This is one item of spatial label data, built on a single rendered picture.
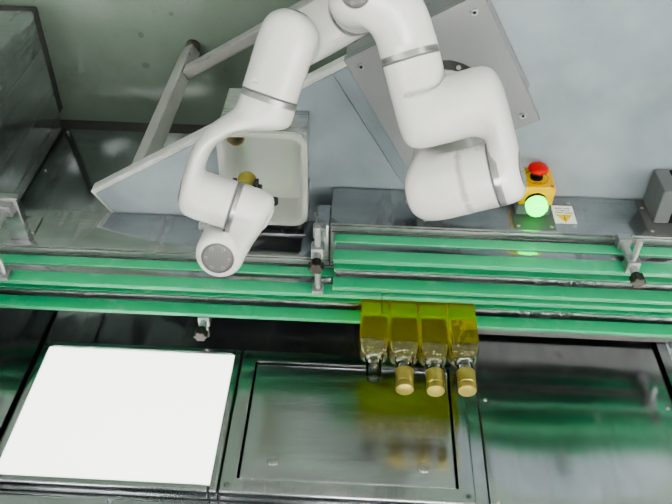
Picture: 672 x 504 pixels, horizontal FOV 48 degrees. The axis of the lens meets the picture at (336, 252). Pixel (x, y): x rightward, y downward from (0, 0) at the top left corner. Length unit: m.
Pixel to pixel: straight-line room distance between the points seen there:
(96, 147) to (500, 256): 1.33
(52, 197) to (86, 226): 0.49
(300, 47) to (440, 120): 0.22
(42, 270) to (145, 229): 0.23
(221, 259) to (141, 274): 0.47
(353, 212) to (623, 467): 0.73
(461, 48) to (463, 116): 0.27
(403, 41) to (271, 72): 0.19
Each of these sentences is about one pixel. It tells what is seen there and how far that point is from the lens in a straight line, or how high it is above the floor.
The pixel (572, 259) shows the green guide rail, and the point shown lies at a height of 0.93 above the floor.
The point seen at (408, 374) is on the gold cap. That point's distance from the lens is 1.41.
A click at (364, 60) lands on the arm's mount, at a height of 0.85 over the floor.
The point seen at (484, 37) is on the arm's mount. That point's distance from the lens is 1.31.
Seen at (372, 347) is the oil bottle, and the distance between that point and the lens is 1.44.
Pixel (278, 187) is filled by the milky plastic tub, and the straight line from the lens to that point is 1.59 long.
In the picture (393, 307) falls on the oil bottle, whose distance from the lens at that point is 1.51.
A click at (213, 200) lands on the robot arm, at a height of 1.18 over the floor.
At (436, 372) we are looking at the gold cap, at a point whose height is 1.13.
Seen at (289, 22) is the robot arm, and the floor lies 1.05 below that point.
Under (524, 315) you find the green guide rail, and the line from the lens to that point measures 1.63.
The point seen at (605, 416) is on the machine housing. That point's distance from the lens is 1.67.
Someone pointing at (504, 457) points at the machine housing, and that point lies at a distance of 1.55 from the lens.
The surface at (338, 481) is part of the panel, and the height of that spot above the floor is 1.28.
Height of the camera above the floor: 2.03
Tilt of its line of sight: 48 degrees down
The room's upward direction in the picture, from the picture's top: 176 degrees counter-clockwise
